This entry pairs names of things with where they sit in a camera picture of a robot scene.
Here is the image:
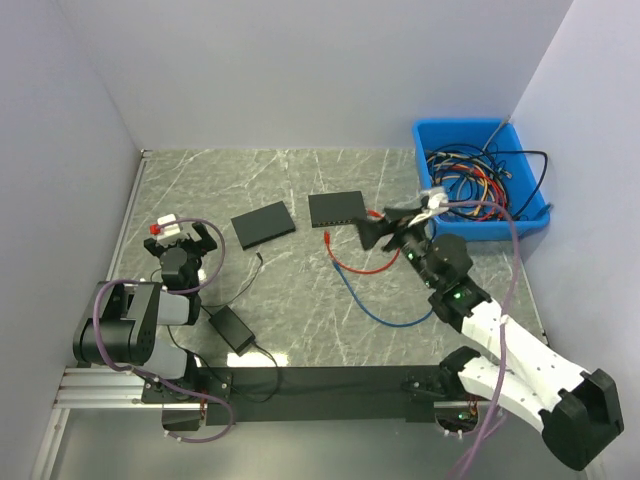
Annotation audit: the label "blue plastic bin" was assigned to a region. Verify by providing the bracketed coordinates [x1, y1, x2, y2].
[413, 118, 551, 241]

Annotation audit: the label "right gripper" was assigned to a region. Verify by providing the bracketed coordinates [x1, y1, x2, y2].
[353, 207, 440, 289]

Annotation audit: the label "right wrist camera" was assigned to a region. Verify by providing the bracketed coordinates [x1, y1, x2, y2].
[409, 186, 449, 226]

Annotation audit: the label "blue ethernet cable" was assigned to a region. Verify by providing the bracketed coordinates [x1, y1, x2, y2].
[333, 263, 435, 329]

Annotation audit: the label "red ethernet cable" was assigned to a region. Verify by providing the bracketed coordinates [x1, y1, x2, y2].
[323, 208, 401, 276]

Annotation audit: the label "tangled cables in bin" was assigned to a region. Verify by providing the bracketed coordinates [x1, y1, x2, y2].
[424, 116, 554, 222]

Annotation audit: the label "black network switch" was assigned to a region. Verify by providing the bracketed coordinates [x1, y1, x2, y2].
[231, 201, 296, 250]
[308, 191, 367, 228]

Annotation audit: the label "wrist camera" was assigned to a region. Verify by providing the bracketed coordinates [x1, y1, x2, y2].
[409, 186, 449, 226]
[149, 214, 185, 245]

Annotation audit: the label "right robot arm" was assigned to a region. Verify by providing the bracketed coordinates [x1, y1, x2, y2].
[355, 198, 624, 471]

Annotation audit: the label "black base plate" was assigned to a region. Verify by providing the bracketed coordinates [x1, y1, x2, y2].
[141, 363, 481, 432]

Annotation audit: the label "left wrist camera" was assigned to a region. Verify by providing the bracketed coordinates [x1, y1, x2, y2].
[149, 214, 185, 245]

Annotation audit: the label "black power adapter with cord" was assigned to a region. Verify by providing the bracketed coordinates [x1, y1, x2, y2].
[167, 251, 281, 404]

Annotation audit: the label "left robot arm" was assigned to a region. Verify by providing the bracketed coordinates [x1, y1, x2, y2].
[72, 215, 225, 402]

